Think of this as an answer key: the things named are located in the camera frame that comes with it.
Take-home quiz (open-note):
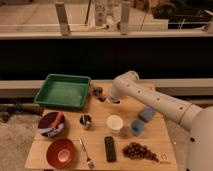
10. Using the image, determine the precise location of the black dish brush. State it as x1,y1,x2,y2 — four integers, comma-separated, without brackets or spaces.
93,87,106,102

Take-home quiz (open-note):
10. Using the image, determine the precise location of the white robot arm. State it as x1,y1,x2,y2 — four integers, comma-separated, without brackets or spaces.
109,71,213,171

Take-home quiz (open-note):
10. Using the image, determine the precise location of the purple patterned bowl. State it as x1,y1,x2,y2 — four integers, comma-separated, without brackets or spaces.
37,112,65,138

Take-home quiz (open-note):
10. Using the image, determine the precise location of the red bowl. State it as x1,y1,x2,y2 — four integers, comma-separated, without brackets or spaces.
46,138,76,169

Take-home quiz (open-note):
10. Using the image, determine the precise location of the white plastic cup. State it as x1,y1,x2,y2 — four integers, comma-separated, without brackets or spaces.
106,115,124,133

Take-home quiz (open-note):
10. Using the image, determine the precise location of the small metal cup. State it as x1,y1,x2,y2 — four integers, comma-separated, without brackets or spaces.
80,115,92,130

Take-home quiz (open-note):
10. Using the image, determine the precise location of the green plastic tray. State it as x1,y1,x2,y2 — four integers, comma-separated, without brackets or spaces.
34,74,91,110

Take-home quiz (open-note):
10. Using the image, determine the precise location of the blue sponge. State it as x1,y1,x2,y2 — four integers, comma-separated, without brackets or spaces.
139,106,156,122

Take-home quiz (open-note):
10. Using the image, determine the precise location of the wooden table board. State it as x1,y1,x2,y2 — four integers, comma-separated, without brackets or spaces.
24,82,179,171

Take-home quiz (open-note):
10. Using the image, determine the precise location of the blue plastic cup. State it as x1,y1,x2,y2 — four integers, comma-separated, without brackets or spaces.
130,119,144,136

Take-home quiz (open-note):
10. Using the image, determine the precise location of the bunch of dark grapes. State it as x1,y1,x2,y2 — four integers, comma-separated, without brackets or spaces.
122,142,159,162

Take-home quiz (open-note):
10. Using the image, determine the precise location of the black remote control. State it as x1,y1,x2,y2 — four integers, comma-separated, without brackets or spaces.
104,136,116,162

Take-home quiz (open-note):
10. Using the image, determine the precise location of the silver fork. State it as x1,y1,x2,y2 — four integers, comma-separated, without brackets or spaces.
79,138,94,169

